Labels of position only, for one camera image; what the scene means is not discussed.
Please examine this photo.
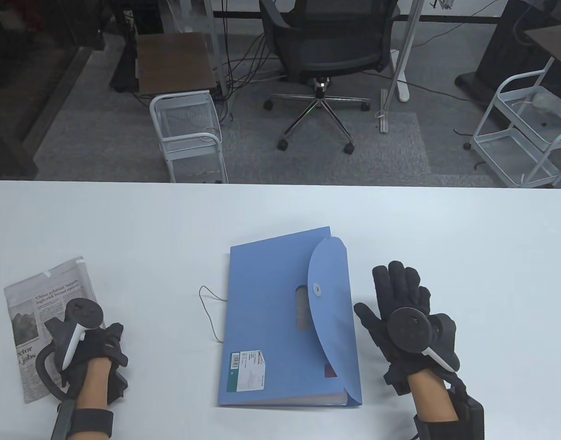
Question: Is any person's right hand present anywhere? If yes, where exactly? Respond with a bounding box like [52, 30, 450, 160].
[354, 261, 460, 397]

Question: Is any person's left hand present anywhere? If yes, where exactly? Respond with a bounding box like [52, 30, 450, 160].
[59, 322, 129, 405]

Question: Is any newspaper material with mountain photo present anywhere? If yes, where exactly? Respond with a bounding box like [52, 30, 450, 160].
[4, 257, 107, 405]

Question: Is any blue accordion folder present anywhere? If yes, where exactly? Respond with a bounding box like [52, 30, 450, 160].
[199, 225, 363, 408]

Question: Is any person's left forearm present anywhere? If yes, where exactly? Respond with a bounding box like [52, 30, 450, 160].
[72, 357, 113, 440]

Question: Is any person's right forearm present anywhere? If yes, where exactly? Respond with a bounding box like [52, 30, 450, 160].
[408, 370, 460, 440]

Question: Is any right white black controller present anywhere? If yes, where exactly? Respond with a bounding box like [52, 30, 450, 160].
[388, 308, 461, 373]

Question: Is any white black controller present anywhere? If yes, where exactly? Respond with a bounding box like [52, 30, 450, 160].
[388, 308, 461, 373]
[34, 298, 103, 399]

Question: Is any left white black controller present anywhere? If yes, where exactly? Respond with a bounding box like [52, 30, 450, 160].
[34, 298, 103, 399]

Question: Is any clear plastic bag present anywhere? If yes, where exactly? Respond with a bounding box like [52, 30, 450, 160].
[530, 89, 561, 122]

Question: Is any black office chair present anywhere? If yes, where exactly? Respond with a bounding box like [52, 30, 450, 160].
[258, 0, 400, 154]

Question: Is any dark desk with brown top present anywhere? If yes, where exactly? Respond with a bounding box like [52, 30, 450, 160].
[455, 0, 561, 108]

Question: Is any brown wooden side table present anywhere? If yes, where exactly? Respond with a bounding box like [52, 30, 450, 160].
[136, 32, 217, 97]

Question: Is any left black wrist camera strap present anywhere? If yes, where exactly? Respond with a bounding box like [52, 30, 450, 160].
[50, 396, 115, 440]

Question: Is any large white wire cart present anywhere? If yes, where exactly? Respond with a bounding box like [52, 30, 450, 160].
[463, 57, 561, 188]

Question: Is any small white wire cart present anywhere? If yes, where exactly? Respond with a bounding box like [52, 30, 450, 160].
[149, 90, 229, 184]

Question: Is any white desk frame leg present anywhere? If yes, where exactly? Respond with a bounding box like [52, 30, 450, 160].
[380, 0, 425, 102]

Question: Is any bundle of black floor cables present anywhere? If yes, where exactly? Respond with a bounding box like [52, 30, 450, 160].
[214, 27, 285, 124]

